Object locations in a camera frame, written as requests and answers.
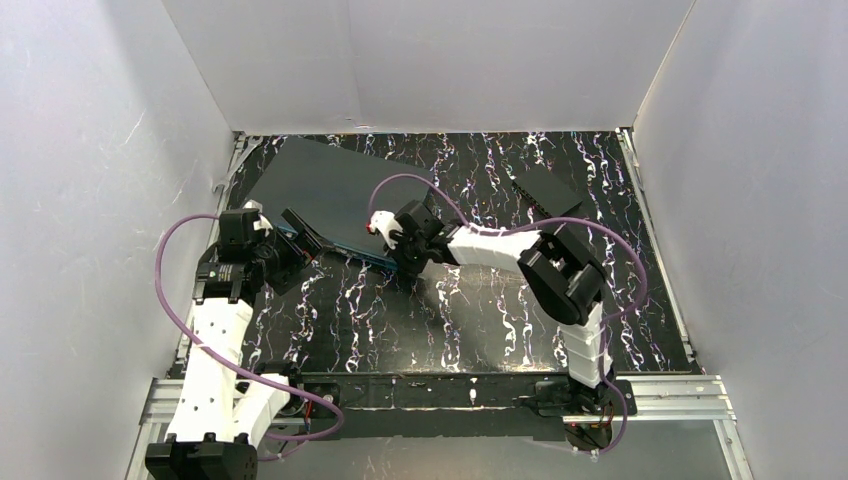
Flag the large teal network switch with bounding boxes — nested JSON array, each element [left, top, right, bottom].
[[247, 137, 434, 270]]

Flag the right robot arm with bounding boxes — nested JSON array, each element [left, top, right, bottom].
[[367, 201, 612, 388]]

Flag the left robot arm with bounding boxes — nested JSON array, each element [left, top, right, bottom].
[[144, 202, 328, 479]]

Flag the metal wrench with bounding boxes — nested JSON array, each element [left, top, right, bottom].
[[212, 135, 263, 193]]

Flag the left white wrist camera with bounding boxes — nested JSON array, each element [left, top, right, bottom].
[[243, 200, 274, 236]]

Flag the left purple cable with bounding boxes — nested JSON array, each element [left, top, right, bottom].
[[154, 213, 346, 463]]

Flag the purple cable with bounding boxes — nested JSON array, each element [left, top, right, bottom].
[[366, 173, 649, 458], [154, 213, 346, 463]]

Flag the small black network switch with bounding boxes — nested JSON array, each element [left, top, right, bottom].
[[512, 165, 582, 218]]

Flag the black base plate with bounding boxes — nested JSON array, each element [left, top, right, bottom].
[[241, 372, 637, 443]]

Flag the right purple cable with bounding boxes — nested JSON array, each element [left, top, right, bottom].
[[366, 173, 649, 458]]

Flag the aluminium front rail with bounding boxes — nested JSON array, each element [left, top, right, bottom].
[[139, 375, 738, 426]]

